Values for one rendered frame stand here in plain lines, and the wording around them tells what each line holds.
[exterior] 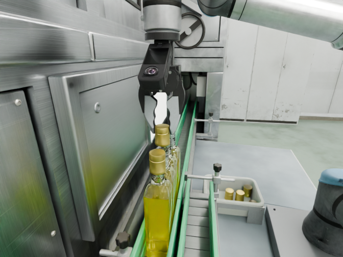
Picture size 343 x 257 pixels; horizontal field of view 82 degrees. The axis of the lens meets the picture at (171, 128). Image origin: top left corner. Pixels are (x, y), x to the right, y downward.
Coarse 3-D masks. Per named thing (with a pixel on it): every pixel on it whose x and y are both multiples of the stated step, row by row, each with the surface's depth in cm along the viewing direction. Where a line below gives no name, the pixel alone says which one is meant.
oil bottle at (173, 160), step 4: (172, 156) 54; (172, 160) 52; (176, 160) 55; (172, 164) 52; (176, 164) 54; (176, 168) 55; (176, 172) 55; (176, 176) 56; (176, 180) 57; (176, 184) 57; (176, 188) 58; (176, 192) 58; (176, 196) 59; (176, 200) 60
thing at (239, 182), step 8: (224, 176) 88; (232, 176) 88; (208, 184) 90; (224, 184) 89; (232, 184) 88; (240, 184) 88; (248, 184) 87; (256, 184) 83; (208, 192) 89; (224, 192) 89; (256, 192) 80; (216, 200) 74; (224, 200) 74; (232, 200) 74; (248, 200) 84; (256, 200) 78
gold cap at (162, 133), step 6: (156, 126) 44; (162, 126) 44; (168, 126) 44; (156, 132) 44; (162, 132) 43; (168, 132) 44; (156, 138) 45; (162, 138) 44; (168, 138) 45; (156, 144) 45; (162, 144) 44; (168, 144) 45
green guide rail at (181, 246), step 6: (186, 186) 62; (186, 192) 59; (186, 198) 56; (186, 204) 54; (186, 210) 52; (186, 216) 52; (186, 222) 55; (180, 234) 45; (180, 240) 44; (180, 246) 42; (180, 252) 41
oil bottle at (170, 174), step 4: (168, 164) 50; (168, 168) 48; (172, 168) 49; (168, 172) 47; (172, 172) 48; (164, 176) 46; (168, 176) 46; (172, 176) 47; (172, 180) 47; (172, 184) 47; (172, 188) 47; (172, 192) 48; (172, 196) 48; (172, 200) 49; (172, 204) 49; (172, 208) 49; (172, 212) 50; (172, 216) 50; (172, 220) 51; (172, 224) 51
